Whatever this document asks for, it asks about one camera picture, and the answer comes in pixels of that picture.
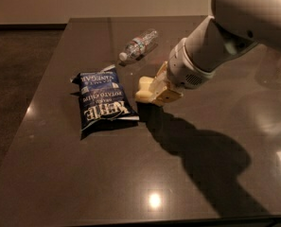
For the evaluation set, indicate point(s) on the clear plastic water bottle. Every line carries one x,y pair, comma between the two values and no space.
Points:
140,46

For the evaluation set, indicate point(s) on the blue Kettle chip bag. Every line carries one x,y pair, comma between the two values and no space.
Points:
102,98

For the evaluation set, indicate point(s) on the yellow sponge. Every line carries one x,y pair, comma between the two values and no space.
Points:
144,89

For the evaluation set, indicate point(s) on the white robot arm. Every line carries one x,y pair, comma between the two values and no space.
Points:
233,28

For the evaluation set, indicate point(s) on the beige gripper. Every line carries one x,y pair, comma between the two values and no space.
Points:
184,69

